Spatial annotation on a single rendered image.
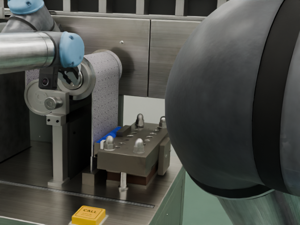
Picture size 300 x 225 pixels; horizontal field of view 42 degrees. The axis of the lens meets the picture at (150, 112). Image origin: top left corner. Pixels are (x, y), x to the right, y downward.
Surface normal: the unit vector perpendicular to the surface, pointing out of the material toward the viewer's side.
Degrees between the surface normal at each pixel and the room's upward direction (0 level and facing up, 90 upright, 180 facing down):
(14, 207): 0
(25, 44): 65
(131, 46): 90
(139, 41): 90
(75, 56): 90
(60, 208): 0
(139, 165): 90
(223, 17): 49
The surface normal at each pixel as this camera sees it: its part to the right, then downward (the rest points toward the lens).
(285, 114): -0.62, 0.25
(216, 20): -0.66, -0.60
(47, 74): -0.29, 0.01
